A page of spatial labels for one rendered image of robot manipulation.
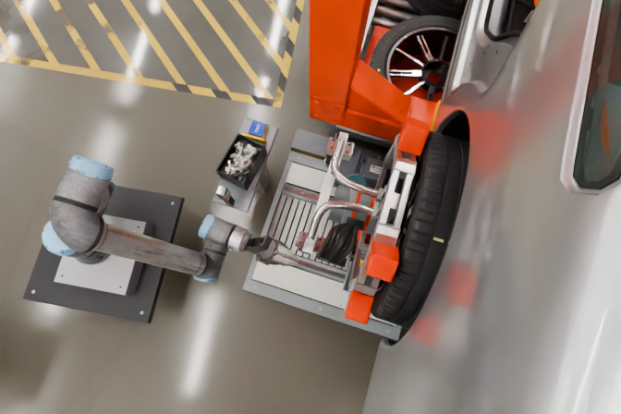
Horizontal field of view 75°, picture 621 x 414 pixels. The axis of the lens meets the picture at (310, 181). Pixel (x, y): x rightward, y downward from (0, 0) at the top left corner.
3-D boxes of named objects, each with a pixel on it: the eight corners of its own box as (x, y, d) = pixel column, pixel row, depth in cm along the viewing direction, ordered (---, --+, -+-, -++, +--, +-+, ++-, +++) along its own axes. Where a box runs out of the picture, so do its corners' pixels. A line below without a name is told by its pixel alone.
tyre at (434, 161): (432, 383, 127) (533, 210, 96) (359, 359, 129) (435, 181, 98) (424, 257, 185) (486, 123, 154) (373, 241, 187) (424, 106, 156)
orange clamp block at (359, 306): (371, 297, 138) (364, 323, 136) (349, 289, 139) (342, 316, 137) (374, 297, 132) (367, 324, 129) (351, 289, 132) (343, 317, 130)
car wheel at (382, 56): (493, 152, 211) (515, 134, 188) (365, 151, 211) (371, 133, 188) (480, 42, 229) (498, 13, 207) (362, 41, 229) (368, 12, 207)
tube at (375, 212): (364, 262, 126) (369, 260, 115) (304, 244, 127) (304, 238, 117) (379, 209, 130) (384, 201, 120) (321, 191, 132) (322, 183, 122)
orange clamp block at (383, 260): (391, 267, 118) (392, 284, 110) (365, 259, 119) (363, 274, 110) (398, 246, 116) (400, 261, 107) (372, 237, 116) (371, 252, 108)
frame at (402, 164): (359, 297, 161) (383, 296, 109) (344, 291, 162) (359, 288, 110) (394, 171, 176) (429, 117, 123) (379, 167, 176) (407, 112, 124)
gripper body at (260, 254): (277, 249, 156) (248, 237, 157) (279, 241, 149) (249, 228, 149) (269, 267, 152) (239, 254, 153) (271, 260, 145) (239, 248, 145)
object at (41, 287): (60, 298, 216) (21, 298, 187) (96, 191, 233) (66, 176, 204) (169, 320, 213) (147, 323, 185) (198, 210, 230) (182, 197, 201)
